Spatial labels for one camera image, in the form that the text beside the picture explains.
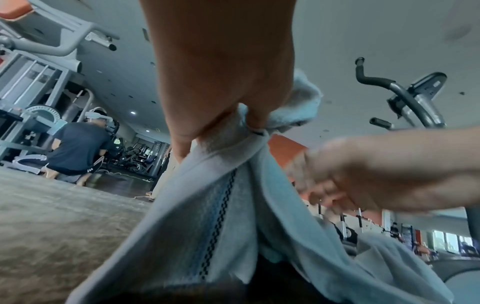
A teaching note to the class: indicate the person's left hand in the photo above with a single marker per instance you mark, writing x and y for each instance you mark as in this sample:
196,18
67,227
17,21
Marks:
217,59

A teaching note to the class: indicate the person's right hand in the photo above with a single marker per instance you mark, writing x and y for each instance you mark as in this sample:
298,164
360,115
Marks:
393,172

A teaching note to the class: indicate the grey towel striped border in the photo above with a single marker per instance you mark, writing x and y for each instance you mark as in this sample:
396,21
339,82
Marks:
180,222

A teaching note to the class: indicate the black exercise bike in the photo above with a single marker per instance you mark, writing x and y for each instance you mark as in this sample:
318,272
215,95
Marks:
363,221

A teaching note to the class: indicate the black gym equipment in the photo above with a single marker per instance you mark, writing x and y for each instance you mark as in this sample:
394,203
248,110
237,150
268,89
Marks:
347,231

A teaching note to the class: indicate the row of black gym machines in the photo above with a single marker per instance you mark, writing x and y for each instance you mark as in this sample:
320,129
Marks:
138,157

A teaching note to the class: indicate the white worn headset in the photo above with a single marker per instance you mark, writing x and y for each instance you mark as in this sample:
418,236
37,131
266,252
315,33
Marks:
98,114

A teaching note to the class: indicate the grey weight machine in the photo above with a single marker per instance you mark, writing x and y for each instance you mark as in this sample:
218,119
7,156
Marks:
33,89

